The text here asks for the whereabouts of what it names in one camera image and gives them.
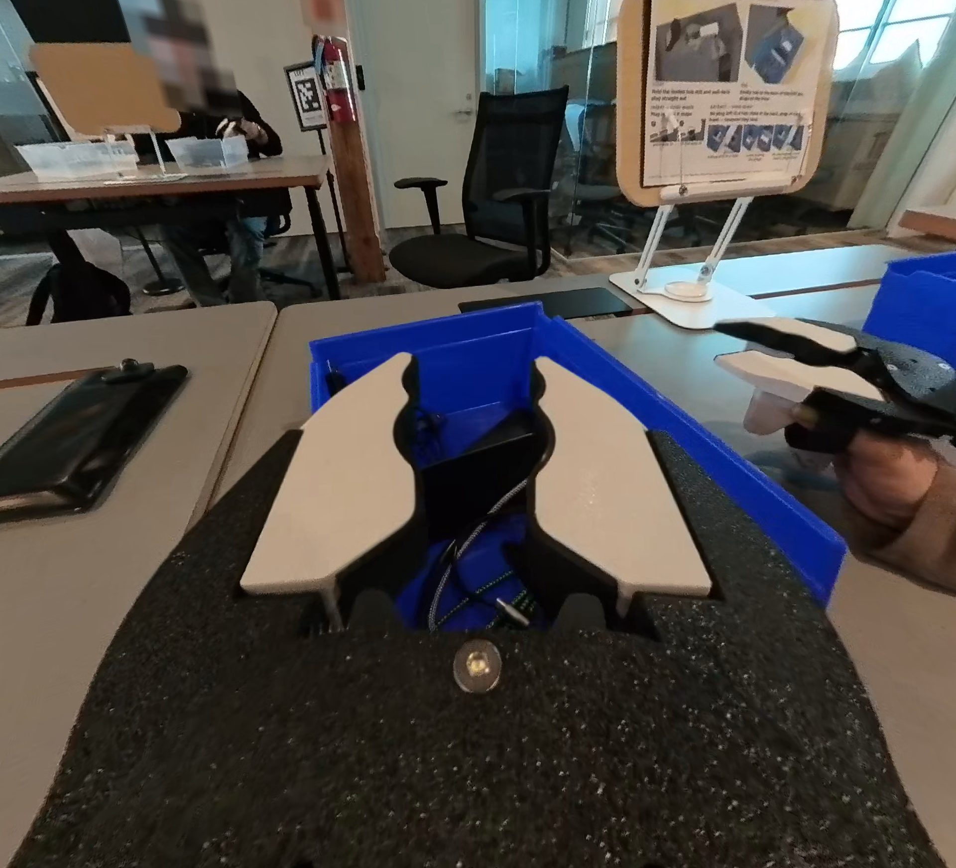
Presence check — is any wooden desk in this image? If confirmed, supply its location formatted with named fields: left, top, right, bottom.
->
left=0, top=154, right=345, bottom=301

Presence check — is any instruction board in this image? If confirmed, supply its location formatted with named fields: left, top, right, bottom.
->
left=616, top=0, right=841, bottom=208

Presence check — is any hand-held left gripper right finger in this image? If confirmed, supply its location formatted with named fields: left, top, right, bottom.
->
left=523, top=356, right=713, bottom=622

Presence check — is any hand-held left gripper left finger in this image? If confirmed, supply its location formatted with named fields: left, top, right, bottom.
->
left=239, top=351, right=430, bottom=630

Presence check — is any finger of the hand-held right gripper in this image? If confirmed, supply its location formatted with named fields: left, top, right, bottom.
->
left=713, top=317, right=861, bottom=357
left=712, top=350, right=834, bottom=436

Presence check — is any braided usb cable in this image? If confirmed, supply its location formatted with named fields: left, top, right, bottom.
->
left=426, top=480, right=540, bottom=631

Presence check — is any black leather pouch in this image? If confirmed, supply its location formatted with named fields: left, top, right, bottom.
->
left=0, top=359, right=189, bottom=515

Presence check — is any small black box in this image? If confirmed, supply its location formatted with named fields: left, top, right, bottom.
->
left=422, top=414, right=555, bottom=548

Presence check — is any black backpack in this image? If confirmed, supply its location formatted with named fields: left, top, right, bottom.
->
left=26, top=259, right=132, bottom=326

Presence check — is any red fire extinguisher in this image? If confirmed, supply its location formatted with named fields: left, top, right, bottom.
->
left=312, top=35, right=358, bottom=124

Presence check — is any clear plastic container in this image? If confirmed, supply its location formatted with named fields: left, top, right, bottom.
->
left=15, top=140, right=140, bottom=180
left=166, top=134, right=249, bottom=171

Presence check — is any black office chair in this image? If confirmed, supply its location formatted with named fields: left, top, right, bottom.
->
left=388, top=86, right=570, bottom=284

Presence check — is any brown cardboard board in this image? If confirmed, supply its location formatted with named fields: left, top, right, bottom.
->
left=28, top=42, right=182, bottom=137

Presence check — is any white door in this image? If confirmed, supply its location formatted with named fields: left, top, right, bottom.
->
left=351, top=0, right=486, bottom=234

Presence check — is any printed tag sign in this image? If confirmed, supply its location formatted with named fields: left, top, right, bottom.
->
left=284, top=61, right=331, bottom=155

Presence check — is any wooden post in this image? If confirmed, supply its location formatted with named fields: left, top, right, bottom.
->
left=310, top=24, right=388, bottom=285

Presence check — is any black desk pad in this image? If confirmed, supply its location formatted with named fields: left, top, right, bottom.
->
left=458, top=287, right=636, bottom=321

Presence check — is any person's right hand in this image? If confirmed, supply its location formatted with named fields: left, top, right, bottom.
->
left=833, top=431, right=953, bottom=536

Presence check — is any blue plastic bin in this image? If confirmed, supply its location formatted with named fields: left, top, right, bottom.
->
left=862, top=255, right=956, bottom=361
left=308, top=300, right=846, bottom=633

